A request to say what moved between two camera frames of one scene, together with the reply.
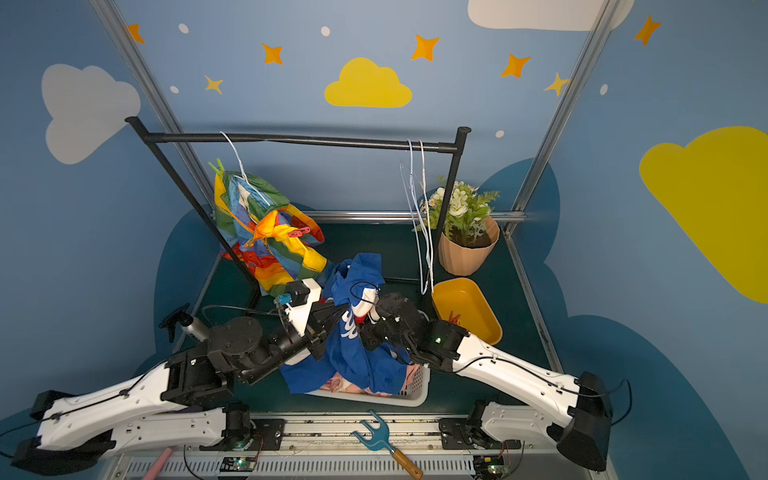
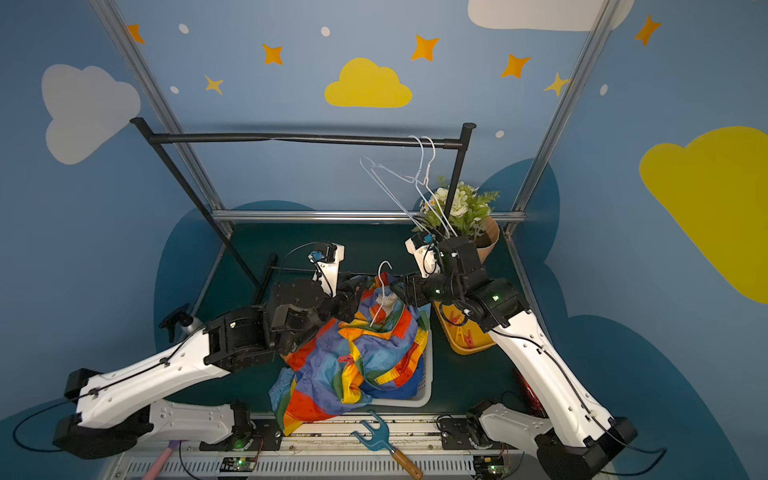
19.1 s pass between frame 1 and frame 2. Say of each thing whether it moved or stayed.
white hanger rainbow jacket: moved
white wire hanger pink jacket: moved
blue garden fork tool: stayed
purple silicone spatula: stayed
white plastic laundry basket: stayed
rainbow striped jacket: moved
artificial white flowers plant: stayed
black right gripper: moved
